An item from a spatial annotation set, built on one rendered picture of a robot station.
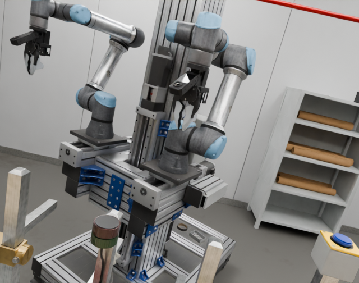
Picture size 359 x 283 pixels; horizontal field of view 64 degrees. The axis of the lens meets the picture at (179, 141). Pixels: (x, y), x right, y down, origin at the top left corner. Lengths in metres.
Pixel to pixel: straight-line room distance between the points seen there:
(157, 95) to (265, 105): 2.14
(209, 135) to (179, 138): 0.14
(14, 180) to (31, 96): 3.02
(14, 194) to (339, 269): 0.76
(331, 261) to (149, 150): 1.03
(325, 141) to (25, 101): 3.53
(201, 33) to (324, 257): 0.66
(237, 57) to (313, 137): 2.47
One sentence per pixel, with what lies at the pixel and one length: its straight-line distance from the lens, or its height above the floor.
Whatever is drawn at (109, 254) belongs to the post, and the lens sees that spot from 0.77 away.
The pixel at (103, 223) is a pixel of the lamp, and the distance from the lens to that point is 0.68.
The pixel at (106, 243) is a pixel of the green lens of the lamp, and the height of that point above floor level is 1.10.
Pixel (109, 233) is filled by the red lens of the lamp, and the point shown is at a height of 1.13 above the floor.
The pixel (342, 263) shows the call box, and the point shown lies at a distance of 0.74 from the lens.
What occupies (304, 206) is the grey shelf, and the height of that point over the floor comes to 0.21.
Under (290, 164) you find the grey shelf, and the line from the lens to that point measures 3.68.
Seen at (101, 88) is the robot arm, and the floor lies 1.28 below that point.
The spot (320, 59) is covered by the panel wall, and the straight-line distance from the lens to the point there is 3.60.
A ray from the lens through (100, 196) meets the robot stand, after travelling 1.64.
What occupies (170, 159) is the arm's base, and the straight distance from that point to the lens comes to 1.30.
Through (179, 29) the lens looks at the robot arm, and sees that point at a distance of 1.05.
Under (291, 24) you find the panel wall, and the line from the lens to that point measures 3.50.
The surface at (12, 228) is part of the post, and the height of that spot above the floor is 1.02.
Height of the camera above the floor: 1.50
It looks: 15 degrees down
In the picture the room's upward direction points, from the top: 14 degrees clockwise
